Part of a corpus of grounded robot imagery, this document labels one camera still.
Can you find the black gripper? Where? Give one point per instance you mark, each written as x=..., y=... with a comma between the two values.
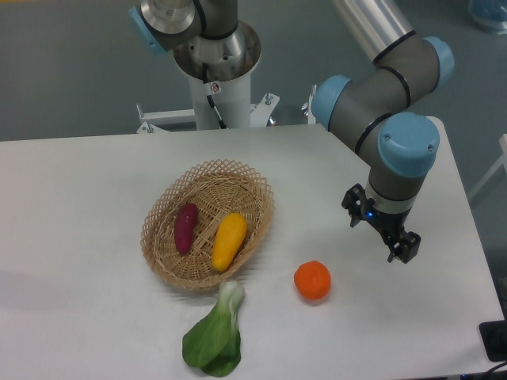
x=403, y=245

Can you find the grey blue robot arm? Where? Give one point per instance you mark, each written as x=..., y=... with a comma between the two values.
x=371, y=116

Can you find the yellow mango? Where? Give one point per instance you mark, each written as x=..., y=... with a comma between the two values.
x=228, y=240

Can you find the woven wicker basket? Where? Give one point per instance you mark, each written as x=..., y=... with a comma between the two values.
x=218, y=188

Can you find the orange tangerine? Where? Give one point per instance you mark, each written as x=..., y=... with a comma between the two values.
x=313, y=280

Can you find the black device at table edge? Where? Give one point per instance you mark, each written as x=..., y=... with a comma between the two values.
x=493, y=334

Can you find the purple sweet potato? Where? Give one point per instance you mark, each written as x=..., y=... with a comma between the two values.
x=185, y=222

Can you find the green bok choy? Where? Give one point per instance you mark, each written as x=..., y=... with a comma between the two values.
x=213, y=344

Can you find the blue object top right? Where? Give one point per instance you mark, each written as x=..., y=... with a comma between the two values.
x=489, y=15

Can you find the white frame at right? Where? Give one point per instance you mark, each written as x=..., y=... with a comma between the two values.
x=491, y=178

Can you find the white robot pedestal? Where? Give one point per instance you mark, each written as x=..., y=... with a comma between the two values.
x=219, y=77

